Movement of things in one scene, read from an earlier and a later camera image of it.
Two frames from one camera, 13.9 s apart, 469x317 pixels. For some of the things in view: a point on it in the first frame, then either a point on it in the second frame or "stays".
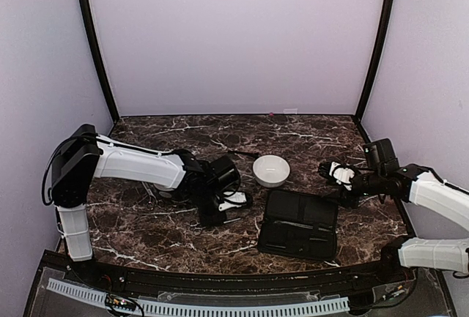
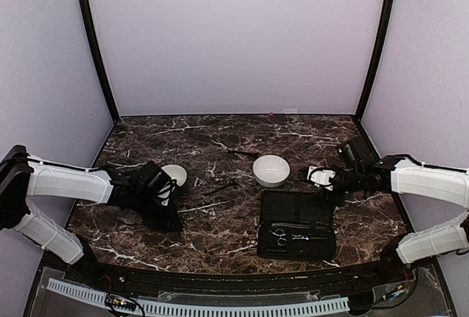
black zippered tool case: x=299 y=225 stays
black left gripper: x=208 y=220 → x=168 y=220
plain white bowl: x=270 y=170 stays
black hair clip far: x=251 y=154 stays
